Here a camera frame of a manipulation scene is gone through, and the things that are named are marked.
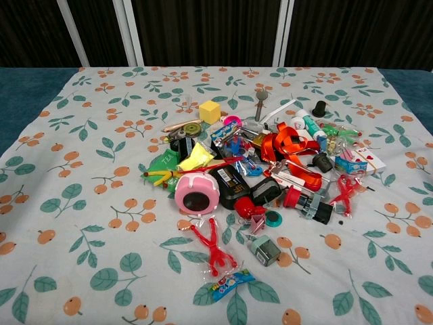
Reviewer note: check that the white frame post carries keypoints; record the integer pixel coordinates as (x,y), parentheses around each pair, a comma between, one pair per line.
(72,32)
(283,32)
(130,32)

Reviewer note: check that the black knob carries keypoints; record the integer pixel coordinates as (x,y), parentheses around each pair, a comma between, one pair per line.
(323,162)

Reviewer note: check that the green white tube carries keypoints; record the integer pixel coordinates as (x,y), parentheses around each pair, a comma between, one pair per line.
(310,123)

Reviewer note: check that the blue plastic toy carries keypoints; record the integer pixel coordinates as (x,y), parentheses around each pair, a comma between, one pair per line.
(253,170)

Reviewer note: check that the white playing card box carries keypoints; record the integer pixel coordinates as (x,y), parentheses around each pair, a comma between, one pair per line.
(370,160)

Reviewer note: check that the red white small box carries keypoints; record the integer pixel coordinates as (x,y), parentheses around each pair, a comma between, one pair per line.
(292,179)

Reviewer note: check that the green round gear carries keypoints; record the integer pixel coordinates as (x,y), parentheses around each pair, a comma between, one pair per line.
(189,129)

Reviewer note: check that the black rubber stopper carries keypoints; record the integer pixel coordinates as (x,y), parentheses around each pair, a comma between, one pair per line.
(320,109)

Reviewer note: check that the red emergency stop button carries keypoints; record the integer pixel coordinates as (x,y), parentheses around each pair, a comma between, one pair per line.
(297,199)

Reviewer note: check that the metal spork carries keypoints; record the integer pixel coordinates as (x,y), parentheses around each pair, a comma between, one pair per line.
(260,105)

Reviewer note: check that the floral print tablecloth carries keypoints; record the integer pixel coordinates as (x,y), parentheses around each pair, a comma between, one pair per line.
(101,203)

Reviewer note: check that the red thin stick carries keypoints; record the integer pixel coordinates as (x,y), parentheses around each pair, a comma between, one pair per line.
(213,166)

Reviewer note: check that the green tea bag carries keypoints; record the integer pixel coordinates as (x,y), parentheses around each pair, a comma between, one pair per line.
(162,164)

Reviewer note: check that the red sticky man toy packet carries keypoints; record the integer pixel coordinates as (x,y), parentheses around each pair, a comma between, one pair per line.
(213,248)
(346,194)

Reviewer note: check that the blue candy packet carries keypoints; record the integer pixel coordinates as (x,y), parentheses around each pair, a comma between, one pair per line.
(233,283)

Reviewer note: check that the black battery pack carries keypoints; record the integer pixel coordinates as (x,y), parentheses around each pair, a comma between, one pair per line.
(230,186)

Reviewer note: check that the yellow foam cube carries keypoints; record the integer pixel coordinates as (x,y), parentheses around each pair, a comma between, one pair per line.
(209,111)

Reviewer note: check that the clear plastic cup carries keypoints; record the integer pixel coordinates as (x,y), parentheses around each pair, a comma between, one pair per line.
(188,101)

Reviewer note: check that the yellow packet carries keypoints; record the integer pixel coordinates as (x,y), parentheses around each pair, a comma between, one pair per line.
(196,157)

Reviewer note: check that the wooden stick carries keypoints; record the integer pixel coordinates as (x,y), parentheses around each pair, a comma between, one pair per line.
(181,125)

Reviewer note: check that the green round magnet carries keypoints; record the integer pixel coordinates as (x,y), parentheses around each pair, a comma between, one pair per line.
(272,218)

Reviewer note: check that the red plastic cap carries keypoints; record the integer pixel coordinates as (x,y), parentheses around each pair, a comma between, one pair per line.
(244,207)

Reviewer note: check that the black rectangular box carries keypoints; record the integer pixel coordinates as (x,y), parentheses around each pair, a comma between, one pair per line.
(267,190)

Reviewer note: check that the spiderman toy packet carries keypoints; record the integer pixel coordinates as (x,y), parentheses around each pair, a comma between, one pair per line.
(230,139)

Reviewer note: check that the small blue snack packet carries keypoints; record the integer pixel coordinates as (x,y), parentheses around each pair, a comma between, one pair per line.
(350,166)

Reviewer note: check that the pink round toy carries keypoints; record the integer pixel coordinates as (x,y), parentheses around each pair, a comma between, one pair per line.
(232,120)

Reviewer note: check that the green sticky toy packet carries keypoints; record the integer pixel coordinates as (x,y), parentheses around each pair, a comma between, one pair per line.
(341,132)

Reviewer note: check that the white plastic strip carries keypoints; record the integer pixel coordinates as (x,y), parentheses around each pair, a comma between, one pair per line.
(277,110)

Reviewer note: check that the yellow sticky man toy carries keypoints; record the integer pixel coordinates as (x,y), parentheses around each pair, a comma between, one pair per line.
(159,177)

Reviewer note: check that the pink binder clip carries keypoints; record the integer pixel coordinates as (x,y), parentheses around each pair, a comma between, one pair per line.
(257,220)

